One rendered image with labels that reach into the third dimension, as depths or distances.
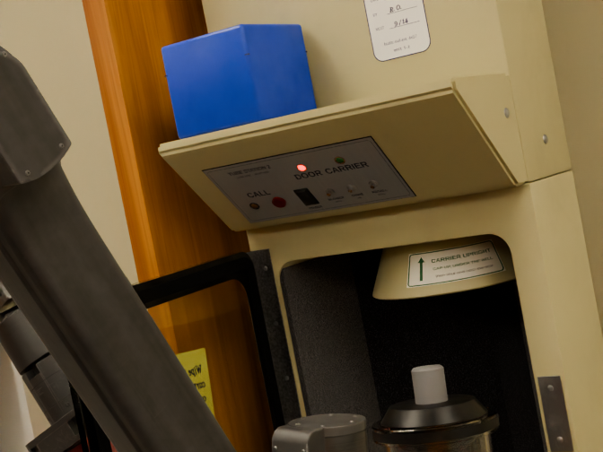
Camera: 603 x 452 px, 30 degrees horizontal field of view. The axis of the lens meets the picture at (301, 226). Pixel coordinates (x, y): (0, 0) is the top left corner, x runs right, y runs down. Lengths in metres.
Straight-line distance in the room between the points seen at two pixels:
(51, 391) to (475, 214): 0.41
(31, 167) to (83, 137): 1.31
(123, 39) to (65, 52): 0.77
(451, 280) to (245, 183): 0.22
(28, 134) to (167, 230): 0.57
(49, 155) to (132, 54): 0.57
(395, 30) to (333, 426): 0.42
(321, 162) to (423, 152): 0.10
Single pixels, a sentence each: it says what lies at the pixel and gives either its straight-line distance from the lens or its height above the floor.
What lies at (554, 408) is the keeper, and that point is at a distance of 1.06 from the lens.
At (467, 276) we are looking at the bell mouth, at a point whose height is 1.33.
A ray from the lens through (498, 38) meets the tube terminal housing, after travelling 1.02.
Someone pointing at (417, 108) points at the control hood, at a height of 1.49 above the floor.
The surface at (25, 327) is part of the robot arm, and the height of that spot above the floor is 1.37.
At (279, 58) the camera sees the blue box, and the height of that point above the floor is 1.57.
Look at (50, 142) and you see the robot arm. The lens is 0.61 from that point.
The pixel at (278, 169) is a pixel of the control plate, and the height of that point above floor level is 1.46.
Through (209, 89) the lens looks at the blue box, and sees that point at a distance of 1.05.
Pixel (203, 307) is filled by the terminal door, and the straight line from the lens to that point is 1.08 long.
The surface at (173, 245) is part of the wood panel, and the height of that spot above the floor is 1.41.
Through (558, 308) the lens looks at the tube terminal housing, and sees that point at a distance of 1.05.
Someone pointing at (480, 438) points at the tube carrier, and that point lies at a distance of 0.96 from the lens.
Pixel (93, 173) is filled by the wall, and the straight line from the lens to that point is 1.91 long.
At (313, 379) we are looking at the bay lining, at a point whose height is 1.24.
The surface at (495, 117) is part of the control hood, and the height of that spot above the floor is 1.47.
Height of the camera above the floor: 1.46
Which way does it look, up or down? 3 degrees down
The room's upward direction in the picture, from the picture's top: 11 degrees counter-clockwise
